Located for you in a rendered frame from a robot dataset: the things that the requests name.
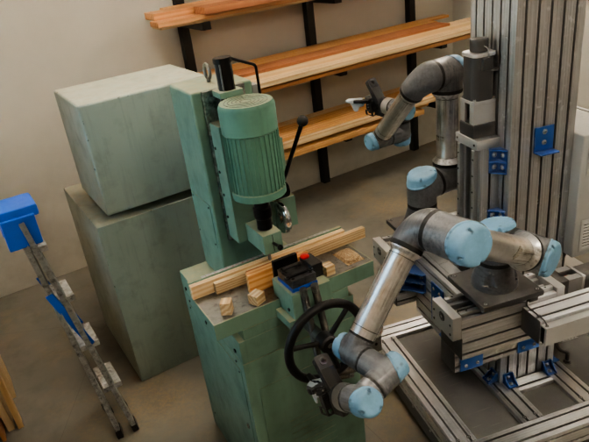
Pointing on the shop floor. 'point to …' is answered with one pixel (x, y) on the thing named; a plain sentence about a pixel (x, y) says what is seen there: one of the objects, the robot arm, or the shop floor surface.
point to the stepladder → (60, 299)
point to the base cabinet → (268, 394)
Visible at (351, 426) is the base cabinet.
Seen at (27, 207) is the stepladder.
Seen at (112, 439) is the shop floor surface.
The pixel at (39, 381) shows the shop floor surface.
